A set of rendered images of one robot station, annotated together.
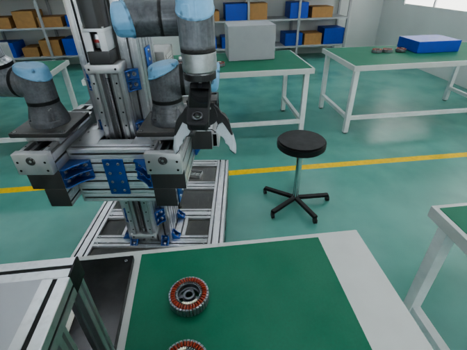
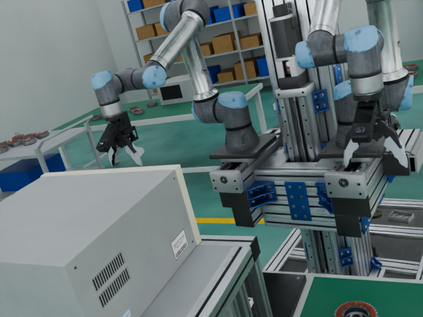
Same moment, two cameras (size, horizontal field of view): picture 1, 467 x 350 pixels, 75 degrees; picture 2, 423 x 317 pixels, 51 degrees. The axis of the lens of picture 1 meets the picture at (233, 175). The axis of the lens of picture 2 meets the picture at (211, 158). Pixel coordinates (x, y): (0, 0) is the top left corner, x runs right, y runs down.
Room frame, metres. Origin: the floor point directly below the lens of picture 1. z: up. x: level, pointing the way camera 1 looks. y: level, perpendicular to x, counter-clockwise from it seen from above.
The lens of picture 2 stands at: (-0.41, -0.21, 1.65)
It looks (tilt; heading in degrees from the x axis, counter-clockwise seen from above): 19 degrees down; 35
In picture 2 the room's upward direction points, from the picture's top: 14 degrees counter-clockwise
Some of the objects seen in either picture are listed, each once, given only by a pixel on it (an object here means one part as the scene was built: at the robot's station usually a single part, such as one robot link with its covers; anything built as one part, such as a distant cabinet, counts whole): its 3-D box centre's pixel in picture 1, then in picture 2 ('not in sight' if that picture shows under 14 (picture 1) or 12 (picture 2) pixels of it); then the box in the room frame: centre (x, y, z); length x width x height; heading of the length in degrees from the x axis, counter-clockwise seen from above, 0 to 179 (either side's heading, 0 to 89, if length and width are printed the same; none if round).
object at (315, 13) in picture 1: (319, 10); not in sight; (6.99, -1.81, 0.87); 0.42 x 0.40 x 0.19; 95
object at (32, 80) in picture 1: (34, 81); (233, 108); (1.19, 0.75, 1.20); 0.13 x 0.12 x 0.14; 80
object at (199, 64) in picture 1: (197, 62); (365, 83); (0.69, 0.07, 1.37); 0.08 x 0.08 x 0.05
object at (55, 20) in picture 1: (53, 21); (250, 40); (6.48, 3.31, 0.86); 0.42 x 0.40 x 0.17; 95
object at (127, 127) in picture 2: not in sight; (119, 129); (0.73, 0.96, 1.29); 0.09 x 0.08 x 0.12; 178
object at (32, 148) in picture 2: not in sight; (46, 187); (1.76, 3.10, 0.51); 1.01 x 0.60 x 1.01; 96
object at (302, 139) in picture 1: (301, 173); not in sight; (1.92, -0.50, 0.28); 0.54 x 0.49 x 0.56; 6
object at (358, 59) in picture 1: (408, 85); not in sight; (3.64, -2.12, 0.37); 1.90 x 0.90 x 0.75; 96
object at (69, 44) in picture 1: (75, 44); (270, 63); (6.50, 3.05, 0.43); 0.42 x 0.28 x 0.30; 4
